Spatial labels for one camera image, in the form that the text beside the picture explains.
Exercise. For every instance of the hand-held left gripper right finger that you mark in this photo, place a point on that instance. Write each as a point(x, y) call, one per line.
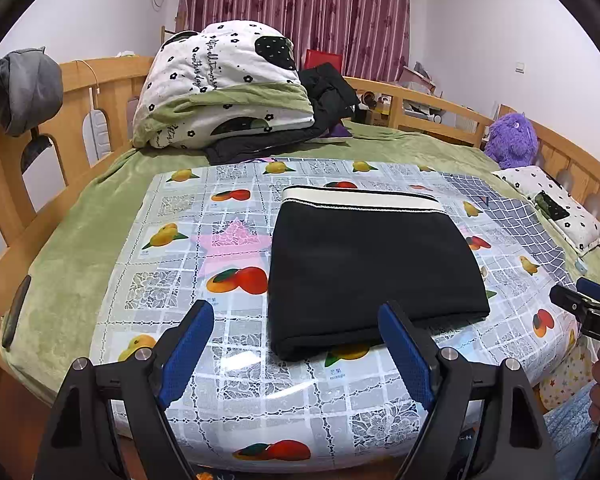
point(405, 355)

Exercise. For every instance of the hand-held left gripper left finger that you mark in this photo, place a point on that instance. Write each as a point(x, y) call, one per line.
point(187, 350)

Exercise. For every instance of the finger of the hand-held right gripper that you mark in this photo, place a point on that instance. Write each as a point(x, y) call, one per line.
point(570, 300)
point(592, 288)

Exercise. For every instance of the black pants with white waistband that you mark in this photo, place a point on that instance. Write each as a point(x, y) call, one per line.
point(370, 270)

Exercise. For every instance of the small light blue object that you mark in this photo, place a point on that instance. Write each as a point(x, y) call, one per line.
point(581, 265)

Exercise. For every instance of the star print cloth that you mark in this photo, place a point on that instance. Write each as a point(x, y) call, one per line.
point(567, 377)

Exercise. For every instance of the white floral pillow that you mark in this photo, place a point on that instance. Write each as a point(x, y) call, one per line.
point(575, 220)

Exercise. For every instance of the fruit print plastic table cover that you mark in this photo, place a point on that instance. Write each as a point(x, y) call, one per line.
point(260, 400)

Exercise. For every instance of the grey checked cloth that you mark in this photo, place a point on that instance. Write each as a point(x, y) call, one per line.
point(510, 215)

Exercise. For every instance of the green fleece blanket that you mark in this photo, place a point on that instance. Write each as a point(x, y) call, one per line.
point(65, 260)

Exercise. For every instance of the purple plush toy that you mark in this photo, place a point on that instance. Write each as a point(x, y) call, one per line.
point(512, 140)

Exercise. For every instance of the black oblong object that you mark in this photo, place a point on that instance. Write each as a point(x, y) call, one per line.
point(17, 310)

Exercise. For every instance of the white radiator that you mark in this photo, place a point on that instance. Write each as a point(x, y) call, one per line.
point(472, 124)

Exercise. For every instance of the small purple cloth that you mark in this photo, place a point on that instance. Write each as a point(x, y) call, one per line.
point(341, 131)

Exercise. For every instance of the cardboard box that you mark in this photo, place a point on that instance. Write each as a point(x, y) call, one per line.
point(377, 112)

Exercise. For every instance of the black jacket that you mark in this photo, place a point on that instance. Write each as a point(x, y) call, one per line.
point(330, 90)

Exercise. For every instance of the white floral folded quilt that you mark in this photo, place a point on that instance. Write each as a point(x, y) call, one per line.
point(205, 70)

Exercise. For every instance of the grey garment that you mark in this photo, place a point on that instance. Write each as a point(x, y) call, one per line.
point(25, 90)

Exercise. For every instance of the red box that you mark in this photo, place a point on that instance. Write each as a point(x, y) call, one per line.
point(325, 57)

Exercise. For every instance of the maroon striped curtain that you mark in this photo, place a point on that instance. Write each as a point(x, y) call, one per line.
point(330, 10)

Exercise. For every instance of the wooden bed frame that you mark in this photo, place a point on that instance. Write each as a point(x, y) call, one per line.
point(10, 195)

